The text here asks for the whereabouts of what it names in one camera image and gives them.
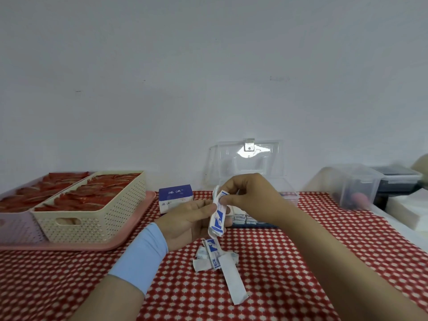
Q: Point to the person's right hand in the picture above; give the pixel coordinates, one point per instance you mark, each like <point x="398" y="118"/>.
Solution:
<point x="260" y="200"/>

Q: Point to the person's left hand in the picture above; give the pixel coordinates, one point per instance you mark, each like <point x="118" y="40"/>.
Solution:
<point x="184" y="223"/>

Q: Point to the row of bandage stacks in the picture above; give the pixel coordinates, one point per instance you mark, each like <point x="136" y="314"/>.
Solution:
<point x="245" y="219"/>

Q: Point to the blue white cardboard box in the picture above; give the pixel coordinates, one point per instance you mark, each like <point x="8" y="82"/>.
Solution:
<point x="175" y="198"/>

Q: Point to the bundle of bandage wrappers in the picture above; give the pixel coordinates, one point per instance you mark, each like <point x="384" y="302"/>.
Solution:
<point x="218" y="223"/>

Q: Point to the clear storage box blue base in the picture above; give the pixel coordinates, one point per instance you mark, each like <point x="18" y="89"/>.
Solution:
<point x="247" y="160"/>

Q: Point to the pile of bandage strips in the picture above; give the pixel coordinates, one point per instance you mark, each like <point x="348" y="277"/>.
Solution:
<point x="230" y="270"/>

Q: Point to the person's right forearm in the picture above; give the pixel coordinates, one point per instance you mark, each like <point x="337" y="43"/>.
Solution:
<point x="351" y="264"/>

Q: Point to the person's left forearm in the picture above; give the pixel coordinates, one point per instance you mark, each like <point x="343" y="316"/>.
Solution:
<point x="110" y="300"/>

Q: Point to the pink plastic tray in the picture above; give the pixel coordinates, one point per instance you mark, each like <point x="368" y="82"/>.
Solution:
<point x="133" y="230"/>

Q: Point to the light blue wristband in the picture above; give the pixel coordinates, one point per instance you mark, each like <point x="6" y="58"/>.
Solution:
<point x="140" y="259"/>

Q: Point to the red white checked tablecloth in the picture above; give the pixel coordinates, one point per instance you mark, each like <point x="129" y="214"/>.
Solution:
<point x="284" y="264"/>

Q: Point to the cream perforated plastic basket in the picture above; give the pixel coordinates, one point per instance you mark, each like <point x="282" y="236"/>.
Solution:
<point x="100" y="227"/>

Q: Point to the clear plastic container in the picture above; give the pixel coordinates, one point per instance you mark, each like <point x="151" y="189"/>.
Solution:
<point x="351" y="187"/>

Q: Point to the pile of red packets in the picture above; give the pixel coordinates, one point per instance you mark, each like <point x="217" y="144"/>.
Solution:
<point x="93" y="193"/>
<point x="36" y="193"/>

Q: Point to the black flat object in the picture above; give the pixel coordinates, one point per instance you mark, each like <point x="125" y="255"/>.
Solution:
<point x="398" y="173"/>

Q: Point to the beige round object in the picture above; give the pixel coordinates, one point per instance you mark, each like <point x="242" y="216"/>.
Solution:
<point x="422" y="167"/>

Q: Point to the pink perforated plastic basket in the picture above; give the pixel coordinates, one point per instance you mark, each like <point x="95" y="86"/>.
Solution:
<point x="16" y="230"/>

